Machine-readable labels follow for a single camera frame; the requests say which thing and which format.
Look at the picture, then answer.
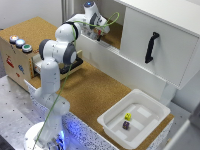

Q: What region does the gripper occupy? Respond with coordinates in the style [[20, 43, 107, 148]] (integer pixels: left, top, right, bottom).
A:
[[89, 22, 111, 39]]

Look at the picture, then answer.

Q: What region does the wooden drawer box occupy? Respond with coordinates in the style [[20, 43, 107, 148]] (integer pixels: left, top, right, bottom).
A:
[[0, 16, 80, 92]]

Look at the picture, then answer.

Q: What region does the white plastic box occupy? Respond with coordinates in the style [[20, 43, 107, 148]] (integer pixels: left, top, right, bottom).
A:
[[96, 88, 172, 150]]

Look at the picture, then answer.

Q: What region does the white cabinet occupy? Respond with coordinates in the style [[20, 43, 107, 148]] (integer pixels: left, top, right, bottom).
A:
[[68, 0, 200, 108]]

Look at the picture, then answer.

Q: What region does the white sliding door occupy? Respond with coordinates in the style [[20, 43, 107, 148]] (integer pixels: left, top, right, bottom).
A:
[[119, 6, 200, 91]]

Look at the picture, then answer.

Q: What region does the wooden drawer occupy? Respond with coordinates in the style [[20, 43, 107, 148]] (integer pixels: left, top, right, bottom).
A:
[[31, 49, 84, 81]]

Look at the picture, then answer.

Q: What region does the green button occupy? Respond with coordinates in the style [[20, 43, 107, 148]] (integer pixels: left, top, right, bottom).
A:
[[21, 43, 33, 54]]

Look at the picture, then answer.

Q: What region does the blue button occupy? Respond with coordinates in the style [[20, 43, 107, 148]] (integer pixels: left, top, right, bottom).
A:
[[15, 38, 26, 48]]

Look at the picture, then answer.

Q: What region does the red button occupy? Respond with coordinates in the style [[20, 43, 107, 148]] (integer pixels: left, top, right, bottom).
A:
[[9, 34, 20, 45]]

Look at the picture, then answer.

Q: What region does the yellow block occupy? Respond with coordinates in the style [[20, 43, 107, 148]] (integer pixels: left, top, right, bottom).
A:
[[124, 113, 133, 122]]

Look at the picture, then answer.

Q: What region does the purple block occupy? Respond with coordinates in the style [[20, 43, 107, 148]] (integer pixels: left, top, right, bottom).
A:
[[121, 121, 131, 131]]

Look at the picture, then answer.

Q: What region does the black drawer handle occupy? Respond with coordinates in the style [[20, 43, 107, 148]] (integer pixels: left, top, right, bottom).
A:
[[59, 56, 85, 75]]

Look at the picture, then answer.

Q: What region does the black door handle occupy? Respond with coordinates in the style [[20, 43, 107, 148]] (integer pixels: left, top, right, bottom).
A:
[[144, 31, 161, 65]]

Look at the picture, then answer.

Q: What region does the green cable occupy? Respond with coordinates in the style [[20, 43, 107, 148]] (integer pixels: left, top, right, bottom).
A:
[[32, 11, 121, 150]]

